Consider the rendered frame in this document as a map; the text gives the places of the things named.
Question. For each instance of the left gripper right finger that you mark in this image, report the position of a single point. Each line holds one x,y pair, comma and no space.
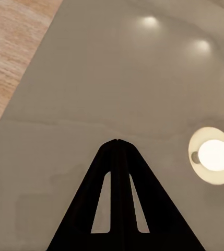
168,229

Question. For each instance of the coffee table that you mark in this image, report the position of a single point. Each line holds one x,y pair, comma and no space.
149,72

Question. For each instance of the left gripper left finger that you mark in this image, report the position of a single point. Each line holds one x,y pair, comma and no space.
74,232

